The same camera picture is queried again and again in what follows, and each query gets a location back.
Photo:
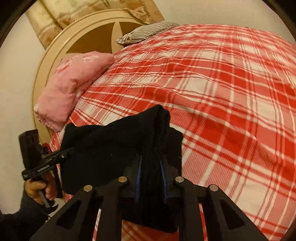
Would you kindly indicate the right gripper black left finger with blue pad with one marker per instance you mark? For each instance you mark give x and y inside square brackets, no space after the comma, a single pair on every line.
[93,213]

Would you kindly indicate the grey striped pillow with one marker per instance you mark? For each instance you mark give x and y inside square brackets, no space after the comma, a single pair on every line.
[146,31]

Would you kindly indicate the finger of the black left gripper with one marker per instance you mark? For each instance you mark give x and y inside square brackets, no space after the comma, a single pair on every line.
[56,157]

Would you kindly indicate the black pants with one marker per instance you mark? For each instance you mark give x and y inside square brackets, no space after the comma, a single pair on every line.
[102,153]

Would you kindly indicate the person's left hand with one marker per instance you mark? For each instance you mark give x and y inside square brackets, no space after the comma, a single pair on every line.
[33,188]

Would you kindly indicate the cream wooden headboard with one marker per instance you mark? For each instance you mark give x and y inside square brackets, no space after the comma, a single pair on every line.
[94,32]

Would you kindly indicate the red white plaid bedspread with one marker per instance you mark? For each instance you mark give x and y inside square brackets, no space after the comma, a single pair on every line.
[231,91]

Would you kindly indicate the dark sleeve left forearm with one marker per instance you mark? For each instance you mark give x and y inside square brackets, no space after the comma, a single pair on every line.
[23,224]

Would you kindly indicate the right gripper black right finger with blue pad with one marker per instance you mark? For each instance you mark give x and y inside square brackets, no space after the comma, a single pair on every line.
[203,213]

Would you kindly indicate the pink floral folded quilt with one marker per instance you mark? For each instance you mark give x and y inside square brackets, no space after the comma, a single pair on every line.
[66,85]

